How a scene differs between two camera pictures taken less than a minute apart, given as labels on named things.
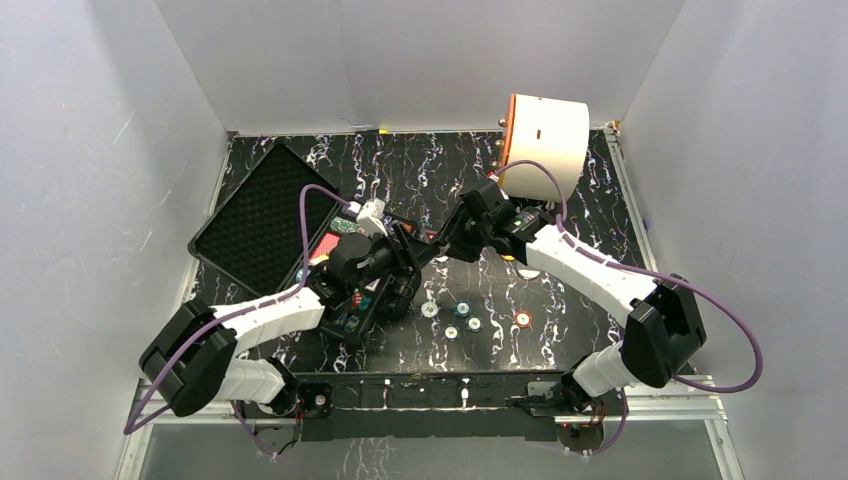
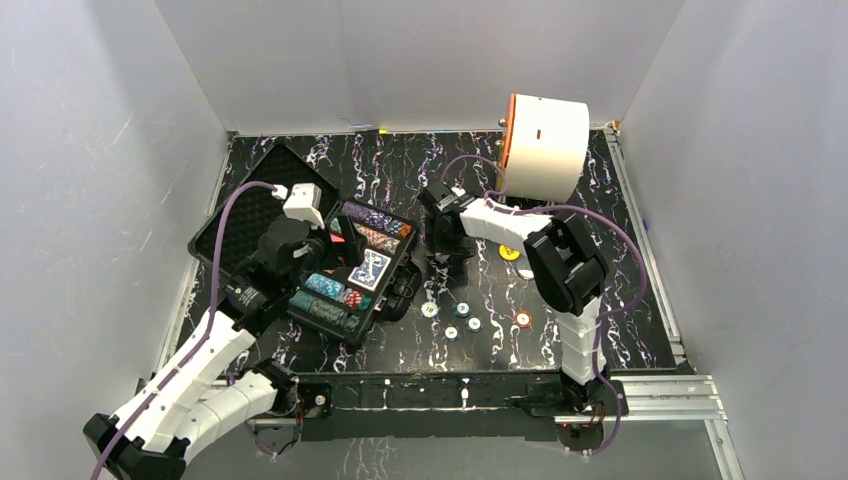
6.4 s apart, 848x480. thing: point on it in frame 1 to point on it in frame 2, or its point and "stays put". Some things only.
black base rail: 422,407 stays put
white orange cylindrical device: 552,132 stays put
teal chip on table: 462,308 stays put
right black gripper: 458,247 to 433,242
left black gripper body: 403,255 to 337,245
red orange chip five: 523,318 stays put
